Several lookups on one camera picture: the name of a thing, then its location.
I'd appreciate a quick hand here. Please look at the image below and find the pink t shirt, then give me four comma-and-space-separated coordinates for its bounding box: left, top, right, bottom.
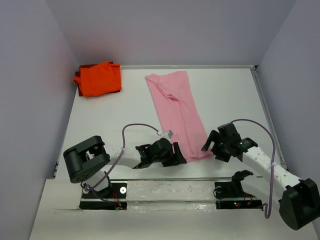
145, 71, 213, 162

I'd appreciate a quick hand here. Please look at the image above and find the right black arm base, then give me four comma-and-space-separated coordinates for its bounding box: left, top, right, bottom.
212, 170, 264, 210

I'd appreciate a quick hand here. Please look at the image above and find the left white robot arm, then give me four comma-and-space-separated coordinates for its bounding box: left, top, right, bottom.
63, 135, 187, 198

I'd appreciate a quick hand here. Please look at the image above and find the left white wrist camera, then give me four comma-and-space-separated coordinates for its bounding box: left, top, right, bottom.
156, 130, 174, 140

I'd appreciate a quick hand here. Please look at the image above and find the orange folded t shirt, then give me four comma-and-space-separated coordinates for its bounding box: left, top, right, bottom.
79, 61, 122, 98

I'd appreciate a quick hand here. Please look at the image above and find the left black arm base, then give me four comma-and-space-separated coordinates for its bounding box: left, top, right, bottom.
79, 181, 128, 211

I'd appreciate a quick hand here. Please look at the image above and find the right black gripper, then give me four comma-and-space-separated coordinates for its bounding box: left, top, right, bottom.
201, 129, 231, 162

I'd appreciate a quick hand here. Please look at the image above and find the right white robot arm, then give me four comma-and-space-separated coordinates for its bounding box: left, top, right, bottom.
201, 122, 320, 230

